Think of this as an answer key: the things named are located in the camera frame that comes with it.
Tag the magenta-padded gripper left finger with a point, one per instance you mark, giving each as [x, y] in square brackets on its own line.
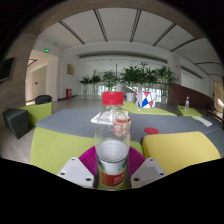
[75, 171]

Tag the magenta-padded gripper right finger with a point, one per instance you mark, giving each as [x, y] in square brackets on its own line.
[148, 171]

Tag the clear red-capped water bottle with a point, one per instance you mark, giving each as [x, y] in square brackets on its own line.
[112, 156]

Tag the small clear water bottle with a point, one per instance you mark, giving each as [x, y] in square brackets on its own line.
[187, 104]

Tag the lime green seat cushion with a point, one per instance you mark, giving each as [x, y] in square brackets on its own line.
[56, 148]

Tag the yellow seat cushion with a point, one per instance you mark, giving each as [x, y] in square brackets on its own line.
[180, 151]

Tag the flat round red coaster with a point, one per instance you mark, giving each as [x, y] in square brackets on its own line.
[151, 130]

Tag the large lime green ottoman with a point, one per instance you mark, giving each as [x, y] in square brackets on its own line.
[150, 111]

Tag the white red blue cube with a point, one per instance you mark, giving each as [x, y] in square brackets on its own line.
[145, 99]

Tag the small lime green ottoman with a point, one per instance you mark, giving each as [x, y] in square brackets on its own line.
[191, 112]

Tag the yellow and white leaflet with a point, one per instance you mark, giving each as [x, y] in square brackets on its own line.
[202, 121]

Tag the black ottoman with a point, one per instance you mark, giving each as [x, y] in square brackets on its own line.
[15, 122]

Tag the red fire cabinet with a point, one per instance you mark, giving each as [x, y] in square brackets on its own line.
[68, 93]

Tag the black chair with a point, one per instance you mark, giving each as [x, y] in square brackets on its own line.
[43, 99]

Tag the group of potted plants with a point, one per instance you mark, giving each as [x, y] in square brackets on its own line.
[133, 76]

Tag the green exit sign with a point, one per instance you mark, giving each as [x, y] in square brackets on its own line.
[46, 50]

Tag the framed wall picture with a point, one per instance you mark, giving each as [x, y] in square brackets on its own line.
[70, 69]

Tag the black wall monitor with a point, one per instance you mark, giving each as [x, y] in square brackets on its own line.
[6, 69]

